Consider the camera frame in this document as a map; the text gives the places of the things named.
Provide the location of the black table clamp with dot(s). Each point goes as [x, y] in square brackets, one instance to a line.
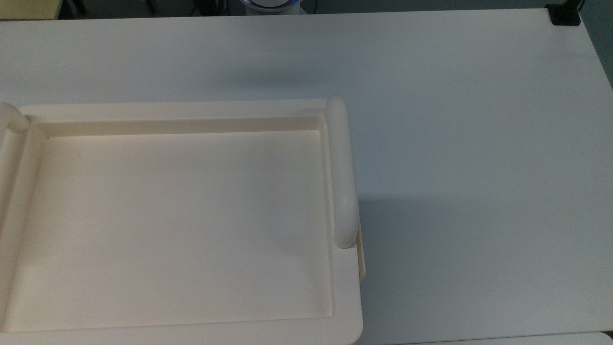
[565, 17]

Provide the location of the yellow wooden furniture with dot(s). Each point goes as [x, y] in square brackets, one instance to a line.
[24, 7]

